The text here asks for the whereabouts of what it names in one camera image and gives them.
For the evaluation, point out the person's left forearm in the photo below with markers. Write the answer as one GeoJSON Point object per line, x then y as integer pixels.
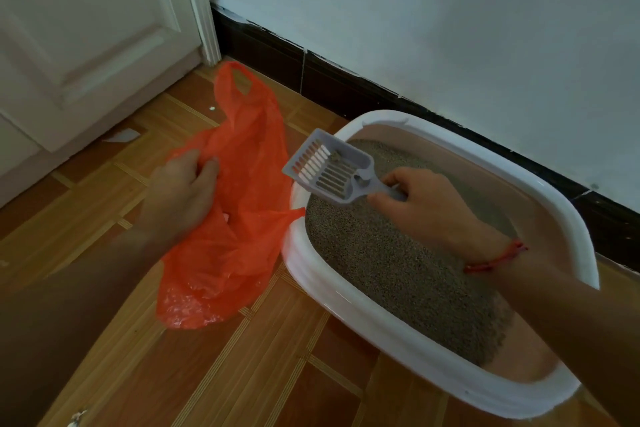
{"type": "Point", "coordinates": [65, 316]}

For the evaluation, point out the white door frame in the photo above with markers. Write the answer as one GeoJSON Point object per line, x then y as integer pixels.
{"type": "Point", "coordinates": [200, 1]}

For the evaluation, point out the orange plastic bag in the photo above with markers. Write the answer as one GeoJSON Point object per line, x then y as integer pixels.
{"type": "Point", "coordinates": [240, 201]}

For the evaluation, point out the white cat litter box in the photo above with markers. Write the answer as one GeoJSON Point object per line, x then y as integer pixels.
{"type": "Point", "coordinates": [390, 326]}

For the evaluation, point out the person's right hand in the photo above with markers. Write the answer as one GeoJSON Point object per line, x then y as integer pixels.
{"type": "Point", "coordinates": [432, 209]}

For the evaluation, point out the white door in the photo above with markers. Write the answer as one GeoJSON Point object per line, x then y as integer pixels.
{"type": "Point", "coordinates": [85, 41]}

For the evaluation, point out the person's right thumb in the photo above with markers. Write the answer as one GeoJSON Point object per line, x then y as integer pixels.
{"type": "Point", "coordinates": [387, 204]}

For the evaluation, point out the person's right forearm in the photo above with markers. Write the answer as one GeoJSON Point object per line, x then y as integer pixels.
{"type": "Point", "coordinates": [575, 321]}

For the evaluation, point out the person's left hand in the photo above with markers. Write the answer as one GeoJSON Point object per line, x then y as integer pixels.
{"type": "Point", "coordinates": [172, 201]}

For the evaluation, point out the white paper scrap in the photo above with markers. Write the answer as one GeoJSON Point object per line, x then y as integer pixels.
{"type": "Point", "coordinates": [121, 136]}

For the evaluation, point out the person's left thumb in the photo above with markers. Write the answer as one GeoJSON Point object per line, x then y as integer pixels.
{"type": "Point", "coordinates": [207, 176]}

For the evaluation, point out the dark baseboard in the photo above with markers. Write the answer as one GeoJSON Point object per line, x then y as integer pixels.
{"type": "Point", "coordinates": [400, 91]}

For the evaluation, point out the grey litter scoop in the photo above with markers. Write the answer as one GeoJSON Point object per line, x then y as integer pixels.
{"type": "Point", "coordinates": [332, 169]}

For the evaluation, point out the grey cat litter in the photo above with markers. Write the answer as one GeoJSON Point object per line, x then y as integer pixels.
{"type": "Point", "coordinates": [400, 271]}

